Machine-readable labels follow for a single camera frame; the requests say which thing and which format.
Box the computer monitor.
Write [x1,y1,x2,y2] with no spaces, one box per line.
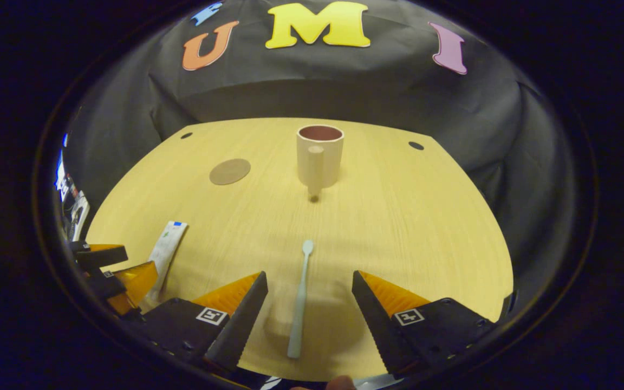
[55,149,70,202]

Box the wooden desktop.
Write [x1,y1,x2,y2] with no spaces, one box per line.
[86,118,514,382]

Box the beige cup with brown inside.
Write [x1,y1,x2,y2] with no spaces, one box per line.
[296,124,345,198]

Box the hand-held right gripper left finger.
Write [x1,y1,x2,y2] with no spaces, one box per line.
[128,271,269,374]

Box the pale green toothbrush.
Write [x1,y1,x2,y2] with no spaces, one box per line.
[287,239,315,360]

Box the round brown coaster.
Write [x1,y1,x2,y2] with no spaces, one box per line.
[209,158,252,186]

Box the white toothpaste tube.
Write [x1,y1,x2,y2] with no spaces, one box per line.
[147,220,189,304]

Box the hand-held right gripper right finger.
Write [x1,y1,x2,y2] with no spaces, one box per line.
[352,270,499,379]

